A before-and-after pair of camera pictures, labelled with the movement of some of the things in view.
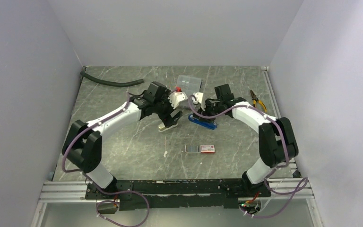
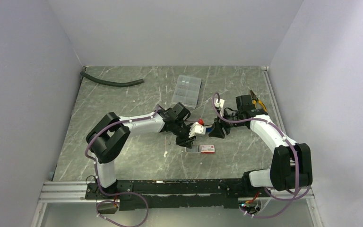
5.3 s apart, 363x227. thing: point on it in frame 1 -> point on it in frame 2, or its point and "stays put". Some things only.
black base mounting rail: (184, 193) stays put
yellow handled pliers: (255, 99) stays put
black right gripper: (205, 112) -> (217, 131)
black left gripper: (167, 118) -> (186, 141)
